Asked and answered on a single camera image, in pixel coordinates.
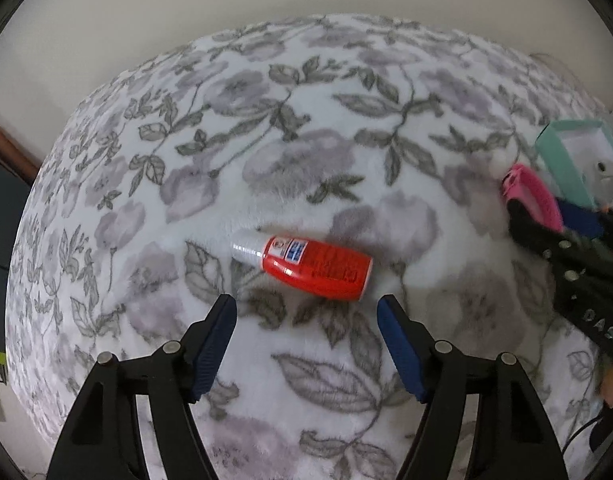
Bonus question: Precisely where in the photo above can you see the red white glue bottle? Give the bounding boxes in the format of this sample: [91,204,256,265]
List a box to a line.
[230,230,373,301]

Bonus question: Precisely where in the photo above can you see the pink smart watch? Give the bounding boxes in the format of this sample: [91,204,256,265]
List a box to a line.
[500,162,563,232]

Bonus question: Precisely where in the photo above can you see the dark cabinet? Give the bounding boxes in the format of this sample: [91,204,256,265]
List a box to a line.
[0,130,38,353]

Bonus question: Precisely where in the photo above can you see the teal white shallow box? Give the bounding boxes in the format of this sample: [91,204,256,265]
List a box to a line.
[534,119,613,209]

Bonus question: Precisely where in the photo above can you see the floral fleece blanket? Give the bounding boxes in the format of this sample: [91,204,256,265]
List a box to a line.
[6,15,606,479]

